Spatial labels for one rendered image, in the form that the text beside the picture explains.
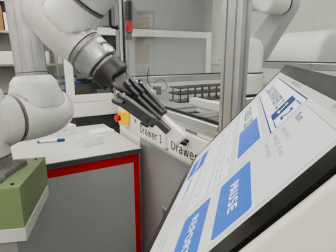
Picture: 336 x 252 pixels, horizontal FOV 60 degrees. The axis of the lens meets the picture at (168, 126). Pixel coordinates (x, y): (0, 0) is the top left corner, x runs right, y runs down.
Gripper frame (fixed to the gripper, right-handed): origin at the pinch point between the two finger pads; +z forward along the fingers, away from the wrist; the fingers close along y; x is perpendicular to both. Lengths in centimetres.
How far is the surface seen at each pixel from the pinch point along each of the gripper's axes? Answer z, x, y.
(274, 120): 6.1, -23.4, -22.7
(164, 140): 5, 35, 50
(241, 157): 6.1, -18.5, -25.9
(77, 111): -46, 97, 101
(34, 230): -8, 68, 3
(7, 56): -228, 263, 288
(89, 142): -21, 71, 58
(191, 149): 13.5, 21.1, 36.7
